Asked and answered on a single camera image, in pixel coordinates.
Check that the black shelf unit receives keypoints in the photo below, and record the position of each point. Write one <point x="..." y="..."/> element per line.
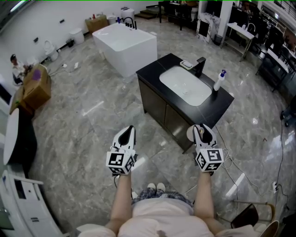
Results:
<point x="275" y="67"/>

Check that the white drawer cabinet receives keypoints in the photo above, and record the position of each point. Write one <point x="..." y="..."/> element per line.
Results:
<point x="27" y="208"/>

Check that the white spray bottle blue nozzle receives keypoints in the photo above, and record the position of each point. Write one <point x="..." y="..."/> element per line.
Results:
<point x="218" y="82"/>

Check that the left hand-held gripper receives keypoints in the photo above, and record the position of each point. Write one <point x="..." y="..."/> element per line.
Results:
<point x="120" y="159"/>

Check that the small white bottle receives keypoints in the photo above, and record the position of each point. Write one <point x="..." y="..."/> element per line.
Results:
<point x="190" y="134"/>

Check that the wooden frame chair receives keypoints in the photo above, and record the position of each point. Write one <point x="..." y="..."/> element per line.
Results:
<point x="248" y="216"/>

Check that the marble pillar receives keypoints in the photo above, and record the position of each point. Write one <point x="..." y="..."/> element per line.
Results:
<point x="215" y="20"/>

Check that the white sink basin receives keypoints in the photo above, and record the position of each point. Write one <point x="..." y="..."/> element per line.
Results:
<point x="185" y="84"/>

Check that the person's left forearm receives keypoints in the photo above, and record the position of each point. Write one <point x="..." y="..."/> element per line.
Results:
<point x="121" y="201"/>

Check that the dark vanity cabinet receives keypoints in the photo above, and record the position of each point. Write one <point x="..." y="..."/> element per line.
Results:
<point x="157" y="104"/>

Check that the small cardboard box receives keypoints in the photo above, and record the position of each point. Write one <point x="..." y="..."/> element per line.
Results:
<point x="17" y="101"/>

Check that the white trash bin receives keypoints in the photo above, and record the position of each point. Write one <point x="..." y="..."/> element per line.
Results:
<point x="77" y="35"/>

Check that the white power strip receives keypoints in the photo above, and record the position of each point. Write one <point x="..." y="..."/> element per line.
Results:
<point x="275" y="187"/>

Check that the person's pink shirt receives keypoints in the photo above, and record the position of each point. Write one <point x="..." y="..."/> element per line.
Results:
<point x="162" y="220"/>

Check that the person's left white shoe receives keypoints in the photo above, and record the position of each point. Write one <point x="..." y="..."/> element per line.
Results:
<point x="151" y="186"/>

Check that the person's white shoe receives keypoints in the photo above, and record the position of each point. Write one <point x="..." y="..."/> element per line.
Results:
<point x="161" y="187"/>
<point x="151" y="186"/>

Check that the white metal table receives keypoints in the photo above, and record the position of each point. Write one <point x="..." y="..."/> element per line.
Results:
<point x="239" y="31"/>

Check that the black dining table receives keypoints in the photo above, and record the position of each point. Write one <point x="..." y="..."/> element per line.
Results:
<point x="179" y="9"/>

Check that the white toilet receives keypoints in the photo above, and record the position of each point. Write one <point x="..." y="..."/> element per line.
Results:
<point x="51" y="51"/>

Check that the person's plaid skirt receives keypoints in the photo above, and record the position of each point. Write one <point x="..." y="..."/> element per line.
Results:
<point x="145" y="195"/>

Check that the round white tabletop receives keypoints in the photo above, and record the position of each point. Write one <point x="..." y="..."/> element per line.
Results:
<point x="11" y="136"/>

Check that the black bathtub faucet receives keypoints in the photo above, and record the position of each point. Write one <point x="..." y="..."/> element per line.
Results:
<point x="129" y="22"/>

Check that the person's right forearm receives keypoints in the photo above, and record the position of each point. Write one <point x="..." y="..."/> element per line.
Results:
<point x="204" y="196"/>

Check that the black sink counter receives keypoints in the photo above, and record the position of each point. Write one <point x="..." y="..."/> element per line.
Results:
<point x="152" y="74"/>

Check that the person's right white shoe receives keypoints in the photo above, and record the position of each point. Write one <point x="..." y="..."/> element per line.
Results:
<point x="161" y="187"/>

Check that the large cardboard box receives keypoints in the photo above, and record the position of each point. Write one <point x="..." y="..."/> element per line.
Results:
<point x="38" y="89"/>

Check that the white bathtub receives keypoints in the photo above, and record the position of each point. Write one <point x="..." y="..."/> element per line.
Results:
<point x="129" y="44"/>

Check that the black wastebasket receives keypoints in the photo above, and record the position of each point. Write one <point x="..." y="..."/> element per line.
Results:
<point x="217" y="39"/>

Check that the open cardboard box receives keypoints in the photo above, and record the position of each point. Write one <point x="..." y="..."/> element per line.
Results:
<point x="96" y="23"/>

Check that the white soap dish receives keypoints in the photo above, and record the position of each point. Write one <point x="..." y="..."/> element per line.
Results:
<point x="186" y="64"/>

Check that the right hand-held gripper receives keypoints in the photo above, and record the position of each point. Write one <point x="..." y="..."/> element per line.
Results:
<point x="209" y="158"/>

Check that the black sink faucet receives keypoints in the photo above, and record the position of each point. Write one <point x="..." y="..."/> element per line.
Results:
<point x="200" y="66"/>

